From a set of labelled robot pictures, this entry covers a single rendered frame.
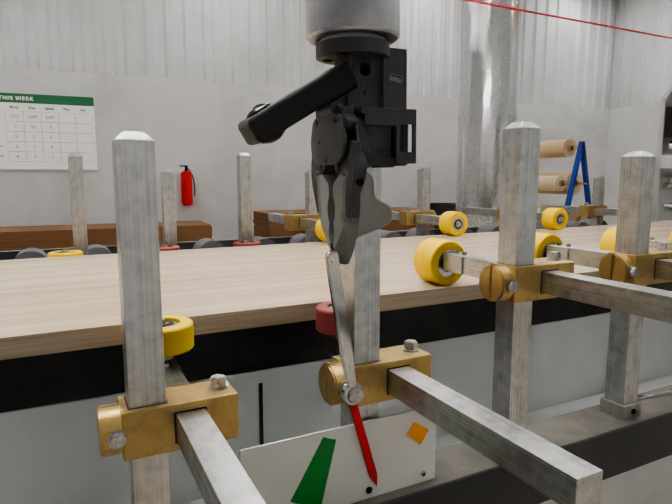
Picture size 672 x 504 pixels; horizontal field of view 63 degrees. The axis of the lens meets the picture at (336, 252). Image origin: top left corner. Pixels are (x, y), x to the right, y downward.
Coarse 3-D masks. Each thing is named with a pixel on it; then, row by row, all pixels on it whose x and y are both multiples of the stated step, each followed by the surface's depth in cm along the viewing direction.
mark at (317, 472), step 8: (328, 440) 63; (320, 448) 63; (328, 448) 63; (320, 456) 63; (328, 456) 63; (312, 464) 62; (320, 464) 63; (328, 464) 63; (312, 472) 63; (320, 472) 63; (328, 472) 64; (304, 480) 62; (312, 480) 63; (320, 480) 63; (304, 488) 62; (312, 488) 63; (320, 488) 63; (296, 496) 62; (304, 496) 62; (312, 496) 63; (320, 496) 63
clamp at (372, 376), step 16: (384, 352) 69; (400, 352) 69; (416, 352) 69; (320, 368) 66; (336, 368) 64; (368, 368) 64; (384, 368) 65; (416, 368) 68; (320, 384) 67; (336, 384) 63; (368, 384) 65; (384, 384) 66; (336, 400) 63; (368, 400) 65; (384, 400) 66
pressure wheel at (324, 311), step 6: (318, 306) 78; (324, 306) 78; (330, 306) 79; (318, 312) 77; (324, 312) 76; (330, 312) 75; (318, 318) 77; (324, 318) 76; (330, 318) 75; (318, 324) 77; (324, 324) 76; (330, 324) 75; (318, 330) 77; (324, 330) 76; (330, 330) 75; (336, 336) 78
